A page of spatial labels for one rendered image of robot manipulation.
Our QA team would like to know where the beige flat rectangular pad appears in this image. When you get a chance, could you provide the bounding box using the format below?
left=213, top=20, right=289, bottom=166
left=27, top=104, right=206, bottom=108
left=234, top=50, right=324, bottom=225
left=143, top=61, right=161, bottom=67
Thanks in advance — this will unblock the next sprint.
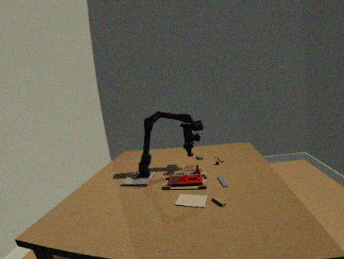
left=174, top=194, right=207, bottom=208

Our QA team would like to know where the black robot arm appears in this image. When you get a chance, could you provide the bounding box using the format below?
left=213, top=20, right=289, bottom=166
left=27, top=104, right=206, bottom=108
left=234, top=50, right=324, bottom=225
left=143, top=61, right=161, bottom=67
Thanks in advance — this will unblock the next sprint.
left=139, top=111, right=203, bottom=179

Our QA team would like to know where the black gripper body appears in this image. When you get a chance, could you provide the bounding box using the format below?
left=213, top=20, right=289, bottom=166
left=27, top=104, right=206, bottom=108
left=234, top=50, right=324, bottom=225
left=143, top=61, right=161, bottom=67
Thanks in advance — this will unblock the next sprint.
left=183, top=133, right=195, bottom=149

